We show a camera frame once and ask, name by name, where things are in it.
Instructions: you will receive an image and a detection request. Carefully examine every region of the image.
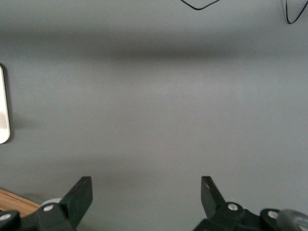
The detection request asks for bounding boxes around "thin black cable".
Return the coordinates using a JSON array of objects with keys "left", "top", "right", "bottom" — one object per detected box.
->
[
  {"left": 180, "top": 0, "right": 220, "bottom": 11},
  {"left": 280, "top": 0, "right": 308, "bottom": 25}
]

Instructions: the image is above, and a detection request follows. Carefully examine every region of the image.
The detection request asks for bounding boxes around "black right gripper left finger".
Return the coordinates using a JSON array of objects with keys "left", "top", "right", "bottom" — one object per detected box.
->
[{"left": 0, "top": 176, "right": 93, "bottom": 231}]

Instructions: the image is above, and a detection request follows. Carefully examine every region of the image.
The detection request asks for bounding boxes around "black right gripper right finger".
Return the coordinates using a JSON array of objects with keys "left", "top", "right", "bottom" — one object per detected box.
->
[{"left": 201, "top": 176, "right": 282, "bottom": 231}]

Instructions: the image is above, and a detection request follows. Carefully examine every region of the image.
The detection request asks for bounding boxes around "light wooden board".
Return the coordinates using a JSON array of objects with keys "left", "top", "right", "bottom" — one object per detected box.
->
[{"left": 0, "top": 187, "right": 42, "bottom": 218}]

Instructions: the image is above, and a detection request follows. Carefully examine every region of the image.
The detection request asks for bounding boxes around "white tray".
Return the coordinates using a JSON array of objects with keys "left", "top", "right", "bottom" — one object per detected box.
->
[{"left": 0, "top": 63, "right": 11, "bottom": 145}]

